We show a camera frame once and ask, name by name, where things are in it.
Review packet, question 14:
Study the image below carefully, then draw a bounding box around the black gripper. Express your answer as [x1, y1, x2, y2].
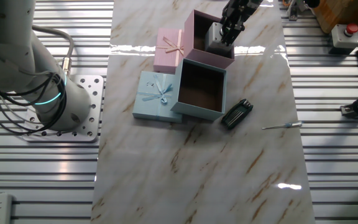
[219, 0, 264, 47]

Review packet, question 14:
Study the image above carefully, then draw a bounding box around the grey green push-button box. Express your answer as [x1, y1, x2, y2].
[204, 21, 234, 54]

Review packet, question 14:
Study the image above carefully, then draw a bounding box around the open pink gift box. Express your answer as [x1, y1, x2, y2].
[183, 9, 236, 70]

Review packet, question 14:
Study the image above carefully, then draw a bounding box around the open blue gift box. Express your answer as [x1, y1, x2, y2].
[170, 58, 228, 121]

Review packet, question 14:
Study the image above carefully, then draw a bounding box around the brown cardboard box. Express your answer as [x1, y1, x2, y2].
[314, 0, 358, 34]

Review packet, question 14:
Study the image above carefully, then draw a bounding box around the red emergency stop box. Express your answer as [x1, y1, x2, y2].
[329, 23, 358, 56]

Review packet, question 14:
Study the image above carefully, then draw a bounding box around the grey metal clamp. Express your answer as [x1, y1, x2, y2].
[286, 0, 307, 22]

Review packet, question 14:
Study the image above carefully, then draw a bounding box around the pink gift lid with bow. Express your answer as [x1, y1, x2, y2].
[153, 27, 186, 75]

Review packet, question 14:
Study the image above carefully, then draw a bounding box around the blue gift lid with bow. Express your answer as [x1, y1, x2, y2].
[132, 70, 185, 124]

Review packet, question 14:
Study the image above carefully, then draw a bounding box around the small thin screwdriver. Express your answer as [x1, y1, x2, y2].
[261, 121, 304, 131]

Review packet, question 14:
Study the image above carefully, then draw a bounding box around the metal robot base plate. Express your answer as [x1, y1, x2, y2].
[22, 74, 105, 143]

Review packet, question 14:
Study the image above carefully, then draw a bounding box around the thick grey cable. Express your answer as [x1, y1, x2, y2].
[31, 24, 76, 77]

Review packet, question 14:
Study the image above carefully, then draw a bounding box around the black cable bundle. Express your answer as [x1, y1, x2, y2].
[0, 67, 68, 137]

